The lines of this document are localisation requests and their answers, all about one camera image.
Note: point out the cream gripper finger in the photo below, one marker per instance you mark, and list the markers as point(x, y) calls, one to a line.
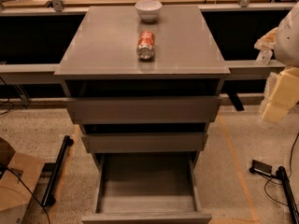
point(281, 94)
point(267, 41)

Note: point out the red coke can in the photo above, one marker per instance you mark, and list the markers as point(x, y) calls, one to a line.
point(145, 49)

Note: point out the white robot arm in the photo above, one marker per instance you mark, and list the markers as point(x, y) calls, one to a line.
point(286, 48)

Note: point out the grey drawer cabinet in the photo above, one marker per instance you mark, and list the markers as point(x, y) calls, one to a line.
point(135, 86)

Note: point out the grey middle drawer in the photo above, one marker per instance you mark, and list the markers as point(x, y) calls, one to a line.
point(144, 142)

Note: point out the grey open bottom drawer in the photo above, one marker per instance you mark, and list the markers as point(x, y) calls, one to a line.
point(146, 188)

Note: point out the grey top drawer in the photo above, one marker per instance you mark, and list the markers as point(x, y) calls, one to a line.
point(184, 109)

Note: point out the clear sanitizer pump bottle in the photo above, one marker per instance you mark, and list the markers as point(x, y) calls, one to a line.
point(264, 56)

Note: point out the small black floor device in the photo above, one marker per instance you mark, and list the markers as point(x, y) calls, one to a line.
point(261, 168)

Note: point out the black bar stand right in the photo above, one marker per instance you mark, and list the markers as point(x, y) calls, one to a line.
point(283, 177)

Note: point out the black bar stand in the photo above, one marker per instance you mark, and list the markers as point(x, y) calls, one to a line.
point(283, 177)
point(54, 169)

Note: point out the white ceramic bowl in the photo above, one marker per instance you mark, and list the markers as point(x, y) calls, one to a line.
point(148, 10)

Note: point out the black bar stand left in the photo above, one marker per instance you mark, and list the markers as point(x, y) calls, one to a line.
point(54, 169)

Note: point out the brown cardboard box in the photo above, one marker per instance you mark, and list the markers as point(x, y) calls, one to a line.
point(22, 172)

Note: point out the grey metal rail frame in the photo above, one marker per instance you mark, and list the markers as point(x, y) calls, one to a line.
point(28, 72)

